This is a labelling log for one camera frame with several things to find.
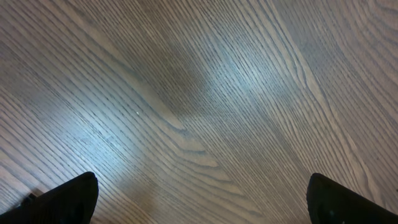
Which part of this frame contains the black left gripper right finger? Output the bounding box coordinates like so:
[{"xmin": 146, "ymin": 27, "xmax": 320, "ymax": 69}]
[{"xmin": 307, "ymin": 173, "xmax": 397, "ymax": 224}]

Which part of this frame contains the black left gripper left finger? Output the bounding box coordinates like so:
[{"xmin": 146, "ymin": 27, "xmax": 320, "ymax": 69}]
[{"xmin": 1, "ymin": 172, "xmax": 99, "ymax": 224}]

